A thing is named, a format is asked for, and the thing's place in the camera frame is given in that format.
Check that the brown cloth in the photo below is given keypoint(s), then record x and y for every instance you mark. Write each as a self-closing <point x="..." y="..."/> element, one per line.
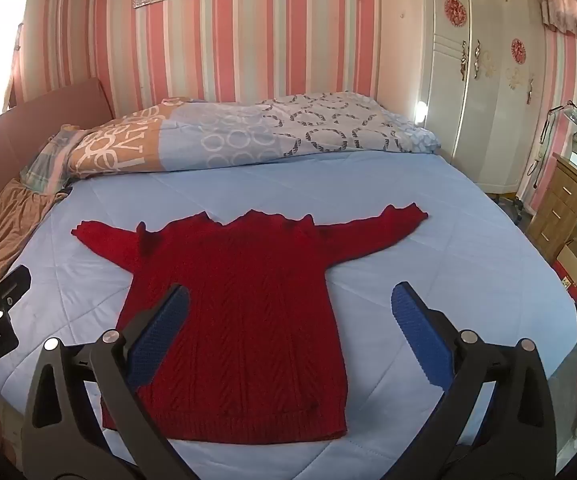
<point x="8" y="220"/>

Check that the pink headboard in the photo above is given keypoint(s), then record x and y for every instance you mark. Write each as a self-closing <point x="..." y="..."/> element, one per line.
<point x="43" y="115"/>

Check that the white desk lamp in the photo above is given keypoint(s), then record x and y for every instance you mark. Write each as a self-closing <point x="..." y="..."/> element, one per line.
<point x="570" y="110"/>

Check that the plaid pillow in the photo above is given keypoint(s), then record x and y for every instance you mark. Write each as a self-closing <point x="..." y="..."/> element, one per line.
<point x="46" y="160"/>

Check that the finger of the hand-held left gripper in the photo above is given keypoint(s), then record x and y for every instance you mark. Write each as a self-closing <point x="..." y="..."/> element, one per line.
<point x="3" y="287"/>

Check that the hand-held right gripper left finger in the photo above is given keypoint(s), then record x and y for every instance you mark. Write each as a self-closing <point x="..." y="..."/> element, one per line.
<point x="161" y="330"/>

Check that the wooden desk with drawers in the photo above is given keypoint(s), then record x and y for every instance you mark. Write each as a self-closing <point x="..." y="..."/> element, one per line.
<point x="558" y="205"/>

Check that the white wardrobe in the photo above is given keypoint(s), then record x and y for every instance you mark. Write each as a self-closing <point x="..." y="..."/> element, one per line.
<point x="483" y="125"/>

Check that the small red round wardrobe sticker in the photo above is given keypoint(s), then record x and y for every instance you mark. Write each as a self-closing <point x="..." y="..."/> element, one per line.
<point x="518" y="51"/>

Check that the red knitted sweater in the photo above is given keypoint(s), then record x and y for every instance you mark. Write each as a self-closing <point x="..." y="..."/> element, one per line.
<point x="268" y="285"/>

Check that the white night light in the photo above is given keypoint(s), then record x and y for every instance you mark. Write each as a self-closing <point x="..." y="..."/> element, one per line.
<point x="421" y="110"/>

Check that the blue orange patterned quilt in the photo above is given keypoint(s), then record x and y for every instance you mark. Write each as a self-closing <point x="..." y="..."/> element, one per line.
<point x="228" y="135"/>

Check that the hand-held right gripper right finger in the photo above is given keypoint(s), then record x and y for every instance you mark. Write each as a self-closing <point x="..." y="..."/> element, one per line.
<point x="418" y="330"/>

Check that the bed with light blue sheet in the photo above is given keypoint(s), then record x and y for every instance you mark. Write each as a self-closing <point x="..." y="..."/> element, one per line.
<point x="468" y="260"/>

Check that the large red round wardrobe sticker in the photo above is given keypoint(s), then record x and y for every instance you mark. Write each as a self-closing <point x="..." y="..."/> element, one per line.
<point x="456" y="10"/>

